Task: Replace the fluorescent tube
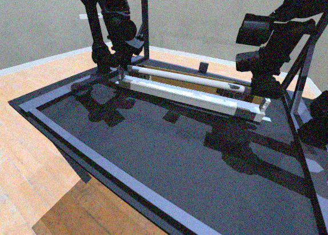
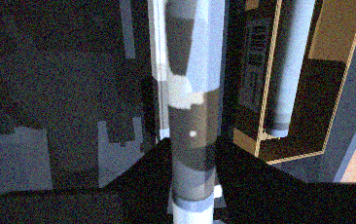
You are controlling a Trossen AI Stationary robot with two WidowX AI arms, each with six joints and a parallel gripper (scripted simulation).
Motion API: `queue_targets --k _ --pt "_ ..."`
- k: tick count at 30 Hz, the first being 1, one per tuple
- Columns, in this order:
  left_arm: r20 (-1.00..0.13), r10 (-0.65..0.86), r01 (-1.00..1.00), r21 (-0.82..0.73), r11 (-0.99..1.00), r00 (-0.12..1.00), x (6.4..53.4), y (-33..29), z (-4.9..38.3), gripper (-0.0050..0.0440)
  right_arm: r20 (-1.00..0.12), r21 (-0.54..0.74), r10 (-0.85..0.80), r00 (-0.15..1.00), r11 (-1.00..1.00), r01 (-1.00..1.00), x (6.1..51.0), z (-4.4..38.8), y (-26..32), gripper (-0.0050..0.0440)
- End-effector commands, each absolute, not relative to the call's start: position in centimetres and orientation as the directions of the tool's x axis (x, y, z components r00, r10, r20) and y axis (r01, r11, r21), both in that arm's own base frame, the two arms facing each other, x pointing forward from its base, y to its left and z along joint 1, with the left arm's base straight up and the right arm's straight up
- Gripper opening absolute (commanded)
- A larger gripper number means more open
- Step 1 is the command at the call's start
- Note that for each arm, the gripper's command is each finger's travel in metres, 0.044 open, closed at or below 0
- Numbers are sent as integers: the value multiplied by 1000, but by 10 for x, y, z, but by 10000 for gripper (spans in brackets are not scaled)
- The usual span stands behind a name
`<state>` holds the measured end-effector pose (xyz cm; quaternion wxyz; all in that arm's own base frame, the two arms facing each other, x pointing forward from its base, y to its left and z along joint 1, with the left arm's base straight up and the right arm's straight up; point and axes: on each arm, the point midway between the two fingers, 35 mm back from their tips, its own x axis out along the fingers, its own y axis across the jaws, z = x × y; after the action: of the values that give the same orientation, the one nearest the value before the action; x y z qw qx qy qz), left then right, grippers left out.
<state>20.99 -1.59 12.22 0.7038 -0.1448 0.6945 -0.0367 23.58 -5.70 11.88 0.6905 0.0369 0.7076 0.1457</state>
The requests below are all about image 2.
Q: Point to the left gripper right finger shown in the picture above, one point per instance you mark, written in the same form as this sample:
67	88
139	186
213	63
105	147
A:
258	193

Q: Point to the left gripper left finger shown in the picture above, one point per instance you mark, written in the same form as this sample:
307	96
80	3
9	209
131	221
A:
138	196

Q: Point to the white fluorescent tube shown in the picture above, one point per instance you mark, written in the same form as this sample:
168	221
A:
293	36

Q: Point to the long narrow brown open cardboard box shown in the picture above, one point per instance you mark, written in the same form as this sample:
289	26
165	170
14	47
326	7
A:
328	51

